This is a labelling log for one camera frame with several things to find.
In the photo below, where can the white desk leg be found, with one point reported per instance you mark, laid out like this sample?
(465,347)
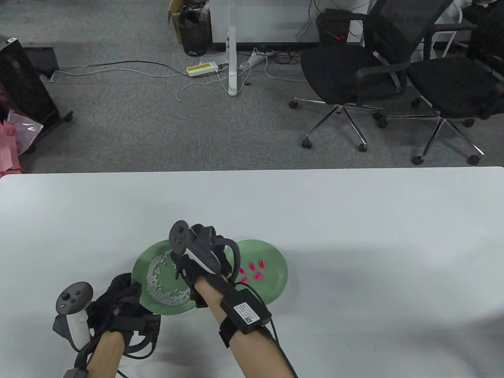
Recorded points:
(232,59)

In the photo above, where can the person's left forearm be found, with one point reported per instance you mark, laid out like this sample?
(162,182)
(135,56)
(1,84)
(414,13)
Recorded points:
(104,356)

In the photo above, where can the person's right hand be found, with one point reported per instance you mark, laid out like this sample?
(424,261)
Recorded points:
(193,275)

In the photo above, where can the brown cardboard box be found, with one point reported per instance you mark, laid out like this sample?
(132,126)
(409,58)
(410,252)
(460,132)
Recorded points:
(173,15)

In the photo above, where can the black mesh office chair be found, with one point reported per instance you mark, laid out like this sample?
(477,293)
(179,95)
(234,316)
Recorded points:
(453,86)
(338,75)

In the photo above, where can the black computer tower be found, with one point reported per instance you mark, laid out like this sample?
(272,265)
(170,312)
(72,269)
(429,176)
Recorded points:
(332,27)

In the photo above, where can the yellow and white power strip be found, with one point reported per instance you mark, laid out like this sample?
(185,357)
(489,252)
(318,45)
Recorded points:
(201,69)

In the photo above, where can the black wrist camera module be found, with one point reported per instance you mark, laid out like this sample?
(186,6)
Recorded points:
(149,326)

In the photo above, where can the pink plastic bag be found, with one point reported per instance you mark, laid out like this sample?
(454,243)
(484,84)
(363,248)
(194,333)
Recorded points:
(25,132)

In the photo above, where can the white desk panel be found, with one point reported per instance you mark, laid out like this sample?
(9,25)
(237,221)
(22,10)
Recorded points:
(271,19)

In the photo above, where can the black trash bin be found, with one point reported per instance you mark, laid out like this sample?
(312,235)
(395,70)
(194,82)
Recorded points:
(195,35)

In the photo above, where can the black wrist sensor box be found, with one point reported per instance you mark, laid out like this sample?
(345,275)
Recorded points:
(244,311)
(75,374)

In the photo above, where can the grey handheld controller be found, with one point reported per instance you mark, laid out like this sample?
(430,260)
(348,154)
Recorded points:
(75,297)
(180,236)

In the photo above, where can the green plate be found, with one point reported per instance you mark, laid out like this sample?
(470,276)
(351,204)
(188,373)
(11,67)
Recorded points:
(165,281)
(271,283)

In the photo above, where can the person's left hand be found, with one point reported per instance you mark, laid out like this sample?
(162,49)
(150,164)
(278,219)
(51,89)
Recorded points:
(116,305)

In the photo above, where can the person's right forearm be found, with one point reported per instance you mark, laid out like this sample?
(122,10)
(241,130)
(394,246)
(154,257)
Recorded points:
(252,354)

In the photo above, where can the black cabinet on wheels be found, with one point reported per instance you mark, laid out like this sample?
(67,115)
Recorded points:
(23,86)

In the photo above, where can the white chair frame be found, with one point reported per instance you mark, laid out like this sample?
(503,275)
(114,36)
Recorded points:
(449,37)

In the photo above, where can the black low box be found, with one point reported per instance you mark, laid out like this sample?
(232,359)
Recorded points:
(41,61)

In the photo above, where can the pink paper bag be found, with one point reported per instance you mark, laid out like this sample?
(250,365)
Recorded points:
(10,153)

